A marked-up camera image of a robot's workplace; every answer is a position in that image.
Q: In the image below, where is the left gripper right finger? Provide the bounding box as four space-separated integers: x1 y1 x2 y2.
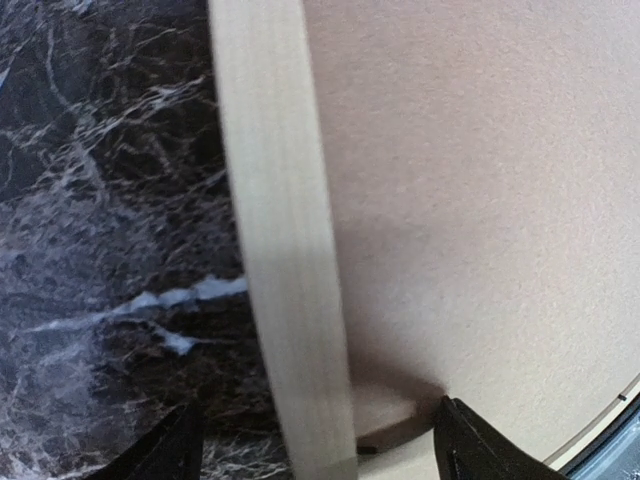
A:
433 396 565 480

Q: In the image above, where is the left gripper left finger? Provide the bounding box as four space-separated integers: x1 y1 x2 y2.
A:
97 403 204 480

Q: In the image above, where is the brown backing board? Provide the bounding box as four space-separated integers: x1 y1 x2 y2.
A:
305 1 639 459

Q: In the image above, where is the light wooden picture frame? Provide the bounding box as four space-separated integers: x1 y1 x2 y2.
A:
210 1 639 479

